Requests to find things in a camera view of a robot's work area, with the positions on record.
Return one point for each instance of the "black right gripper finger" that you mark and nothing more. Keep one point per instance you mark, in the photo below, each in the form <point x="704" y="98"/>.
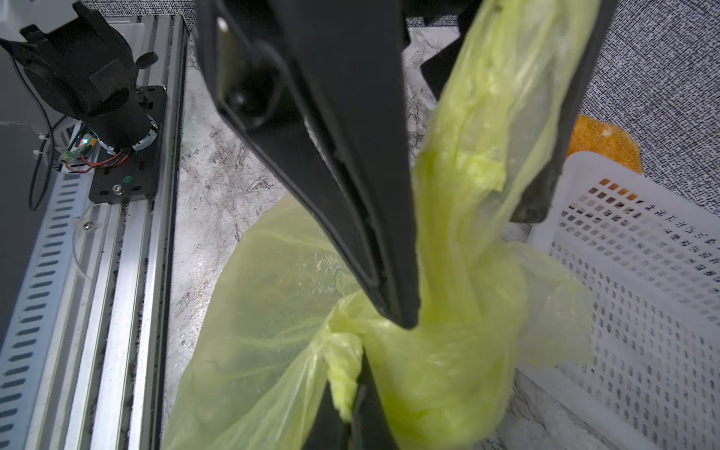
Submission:
<point x="366" y="429"/>

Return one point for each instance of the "yellow-green avocado plastic bag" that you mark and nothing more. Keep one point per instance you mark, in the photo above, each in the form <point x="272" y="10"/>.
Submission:
<point x="288" y="315"/>

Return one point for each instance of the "bowl with orange food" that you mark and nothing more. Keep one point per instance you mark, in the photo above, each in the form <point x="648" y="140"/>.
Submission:
<point x="607" y="140"/>

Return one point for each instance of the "white perforated plastic basket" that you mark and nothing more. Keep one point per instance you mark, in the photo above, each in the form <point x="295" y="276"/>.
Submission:
<point x="651" y="260"/>

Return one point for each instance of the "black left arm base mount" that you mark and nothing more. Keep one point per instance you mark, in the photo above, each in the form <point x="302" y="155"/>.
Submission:
<point x="121" y="176"/>

